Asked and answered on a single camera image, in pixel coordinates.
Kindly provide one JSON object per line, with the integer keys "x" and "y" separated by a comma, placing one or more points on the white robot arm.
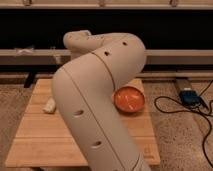
{"x": 82, "y": 89}

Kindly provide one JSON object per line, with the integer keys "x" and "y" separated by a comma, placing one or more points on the orange bowl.
{"x": 129, "y": 99}

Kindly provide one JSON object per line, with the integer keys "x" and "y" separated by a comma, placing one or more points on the beige rectangular block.
{"x": 50, "y": 106}

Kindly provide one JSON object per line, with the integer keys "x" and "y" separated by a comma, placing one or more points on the blue power adapter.
{"x": 189, "y": 97}

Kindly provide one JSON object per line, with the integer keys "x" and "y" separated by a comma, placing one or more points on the wooden cutting board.
{"x": 42, "y": 140}

